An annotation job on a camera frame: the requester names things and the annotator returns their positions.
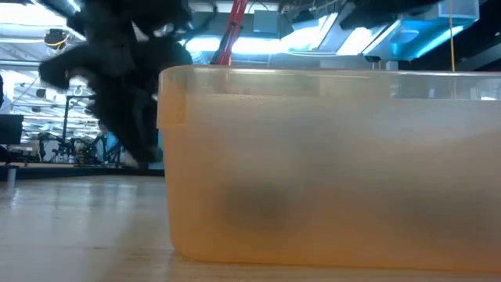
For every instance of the orange translucent plastic bin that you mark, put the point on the orange translucent plastic bin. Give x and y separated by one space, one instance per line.
352 176

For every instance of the person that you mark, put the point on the person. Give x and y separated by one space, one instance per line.
111 143

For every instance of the grey ceiling box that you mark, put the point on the grey ceiling box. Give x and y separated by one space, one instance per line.
265 21

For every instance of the black background monitor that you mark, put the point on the black background monitor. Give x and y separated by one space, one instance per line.
11 129

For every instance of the background black robot arms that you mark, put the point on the background black robot arms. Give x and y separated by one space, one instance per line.
66 150

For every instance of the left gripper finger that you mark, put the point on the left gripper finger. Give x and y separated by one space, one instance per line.
125 117

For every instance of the black ceiling spotlight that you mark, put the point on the black ceiling spotlight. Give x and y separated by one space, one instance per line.
40 93

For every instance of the background work table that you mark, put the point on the background work table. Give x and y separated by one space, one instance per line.
47 172

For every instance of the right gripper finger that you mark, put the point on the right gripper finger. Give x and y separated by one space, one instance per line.
383 9

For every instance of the black background frame stand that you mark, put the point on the black background frame stand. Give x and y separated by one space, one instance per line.
65 125

